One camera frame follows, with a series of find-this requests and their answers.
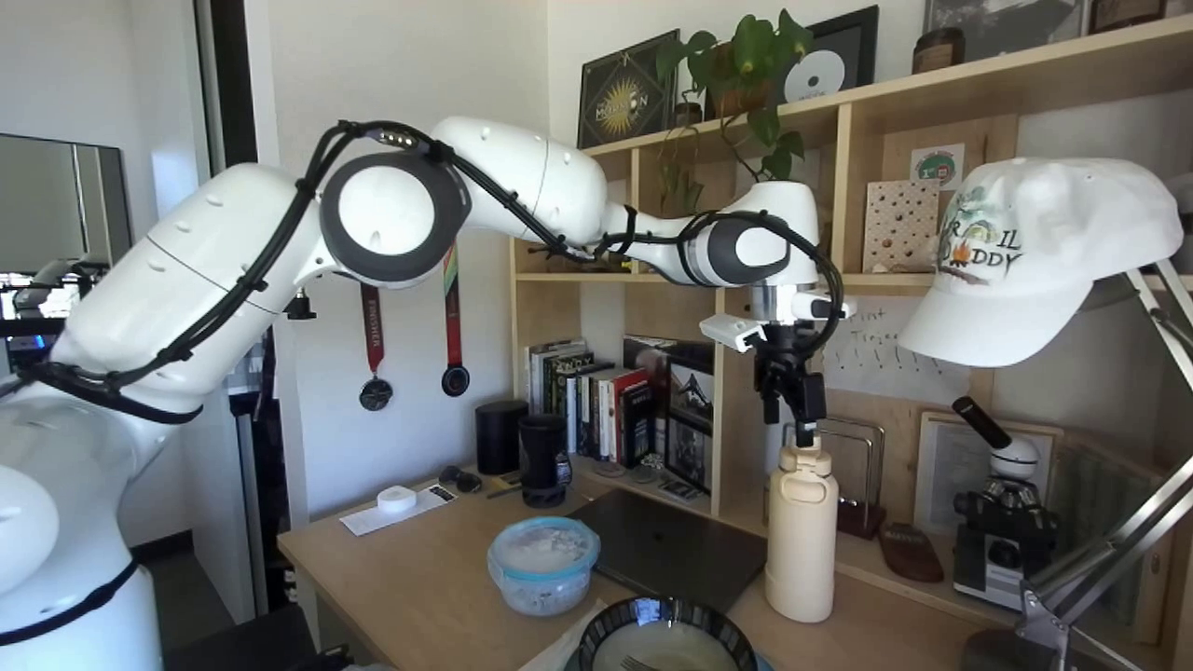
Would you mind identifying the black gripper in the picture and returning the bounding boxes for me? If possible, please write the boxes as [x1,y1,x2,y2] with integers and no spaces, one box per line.
[748,318,831,456]

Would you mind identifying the pale yellow water bottle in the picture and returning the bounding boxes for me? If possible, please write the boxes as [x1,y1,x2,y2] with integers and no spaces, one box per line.
[761,440,843,625]

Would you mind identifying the dark bowl with soup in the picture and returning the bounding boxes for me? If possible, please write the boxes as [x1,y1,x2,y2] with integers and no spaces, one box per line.
[563,593,761,671]

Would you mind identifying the light blue plastic bowl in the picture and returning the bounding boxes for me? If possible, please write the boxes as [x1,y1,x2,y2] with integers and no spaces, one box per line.
[484,516,605,623]

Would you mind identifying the Newton cradle desk toy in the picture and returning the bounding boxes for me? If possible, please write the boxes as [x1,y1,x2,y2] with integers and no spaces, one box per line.
[817,413,889,540]

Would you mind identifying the white handwritten note board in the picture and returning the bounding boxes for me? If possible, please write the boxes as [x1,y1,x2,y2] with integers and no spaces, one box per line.
[817,291,975,410]

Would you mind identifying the brown leather case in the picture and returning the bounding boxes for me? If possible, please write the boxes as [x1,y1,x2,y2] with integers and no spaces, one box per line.
[874,517,949,587]

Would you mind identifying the red book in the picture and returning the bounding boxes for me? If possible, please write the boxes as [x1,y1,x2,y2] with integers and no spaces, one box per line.
[616,366,661,471]

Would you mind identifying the dark grey laptop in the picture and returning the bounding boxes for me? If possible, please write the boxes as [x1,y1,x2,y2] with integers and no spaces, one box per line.
[563,487,770,620]

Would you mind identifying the white book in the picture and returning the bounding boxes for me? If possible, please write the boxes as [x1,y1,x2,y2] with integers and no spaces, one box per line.
[587,368,621,465]

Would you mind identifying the black and white microscope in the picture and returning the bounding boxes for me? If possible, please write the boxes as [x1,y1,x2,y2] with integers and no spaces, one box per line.
[947,393,1061,617]

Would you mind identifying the polka dot card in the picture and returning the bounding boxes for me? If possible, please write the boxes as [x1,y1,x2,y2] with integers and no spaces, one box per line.
[862,175,949,276]

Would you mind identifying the dark book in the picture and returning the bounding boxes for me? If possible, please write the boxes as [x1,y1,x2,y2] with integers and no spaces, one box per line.
[558,349,601,464]

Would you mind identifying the white baseball cap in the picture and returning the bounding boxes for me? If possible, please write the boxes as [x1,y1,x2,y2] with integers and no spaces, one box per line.
[896,152,1190,373]

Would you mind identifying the wooden shelf unit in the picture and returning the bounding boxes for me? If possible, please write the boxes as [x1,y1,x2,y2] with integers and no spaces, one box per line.
[503,13,1193,671]

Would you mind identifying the black cylinder speaker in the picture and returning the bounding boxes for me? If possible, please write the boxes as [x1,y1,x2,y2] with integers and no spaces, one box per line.
[473,395,531,476]

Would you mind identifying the silver desk lamp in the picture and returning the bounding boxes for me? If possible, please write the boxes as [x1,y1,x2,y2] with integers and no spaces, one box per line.
[963,257,1193,671]

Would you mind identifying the medal on red green ribbon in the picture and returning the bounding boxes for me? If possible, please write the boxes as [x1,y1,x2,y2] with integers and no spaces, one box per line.
[435,245,477,403]

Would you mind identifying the green trailing house plant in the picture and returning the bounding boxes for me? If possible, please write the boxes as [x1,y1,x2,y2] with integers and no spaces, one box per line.
[657,9,814,187]

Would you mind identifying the black framed square artwork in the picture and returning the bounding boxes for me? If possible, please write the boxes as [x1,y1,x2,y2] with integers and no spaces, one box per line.
[574,31,684,152]

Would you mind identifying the white tape roll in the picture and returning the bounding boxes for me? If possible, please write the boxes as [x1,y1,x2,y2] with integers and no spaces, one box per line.
[374,480,420,522]

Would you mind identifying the white paper sheet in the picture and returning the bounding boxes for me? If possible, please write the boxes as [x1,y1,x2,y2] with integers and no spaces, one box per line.
[336,486,453,540]

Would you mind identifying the black photo frame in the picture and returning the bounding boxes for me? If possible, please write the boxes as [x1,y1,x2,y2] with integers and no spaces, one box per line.
[664,338,719,497]

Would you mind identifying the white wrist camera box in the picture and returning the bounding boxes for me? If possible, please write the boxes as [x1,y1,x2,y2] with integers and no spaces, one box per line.
[698,310,768,357]

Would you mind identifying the wooden picture frame behind microscope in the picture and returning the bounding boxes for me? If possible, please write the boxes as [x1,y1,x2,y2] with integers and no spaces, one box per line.
[908,408,1065,540]

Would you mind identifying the black frame with disc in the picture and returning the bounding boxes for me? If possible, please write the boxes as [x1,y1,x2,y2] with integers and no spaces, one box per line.
[780,3,884,107]

